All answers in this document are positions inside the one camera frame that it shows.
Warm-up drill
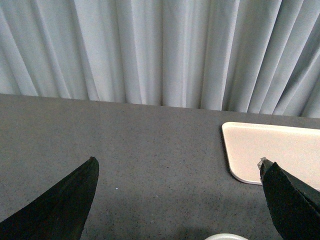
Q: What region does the white smiley mug black handle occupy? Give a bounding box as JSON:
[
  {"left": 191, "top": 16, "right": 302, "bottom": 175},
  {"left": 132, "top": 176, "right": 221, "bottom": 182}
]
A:
[{"left": 205, "top": 233, "right": 248, "bottom": 240}]

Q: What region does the beige rectangular tray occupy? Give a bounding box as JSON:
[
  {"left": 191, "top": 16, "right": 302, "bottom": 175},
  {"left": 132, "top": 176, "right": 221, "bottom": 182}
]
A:
[{"left": 221, "top": 122, "right": 320, "bottom": 190}]

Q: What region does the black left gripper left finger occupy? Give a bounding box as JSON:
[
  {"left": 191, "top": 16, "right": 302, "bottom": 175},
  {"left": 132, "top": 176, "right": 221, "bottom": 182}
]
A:
[{"left": 0, "top": 157, "right": 99, "bottom": 240}]

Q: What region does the white pleated curtain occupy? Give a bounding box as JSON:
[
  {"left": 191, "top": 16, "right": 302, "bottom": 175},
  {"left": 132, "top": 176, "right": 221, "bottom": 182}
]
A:
[{"left": 0, "top": 0, "right": 320, "bottom": 118}]

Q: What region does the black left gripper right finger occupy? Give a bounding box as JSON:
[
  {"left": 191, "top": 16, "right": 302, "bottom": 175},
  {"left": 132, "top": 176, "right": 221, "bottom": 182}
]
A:
[{"left": 257, "top": 157, "right": 320, "bottom": 240}]

